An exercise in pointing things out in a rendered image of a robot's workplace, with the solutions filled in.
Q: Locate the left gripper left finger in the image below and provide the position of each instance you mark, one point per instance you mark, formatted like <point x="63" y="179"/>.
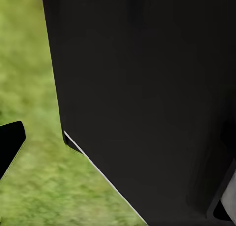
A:
<point x="12" y="136"/>

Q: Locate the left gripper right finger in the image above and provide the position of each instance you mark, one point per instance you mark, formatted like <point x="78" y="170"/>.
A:
<point x="228" y="136"/>

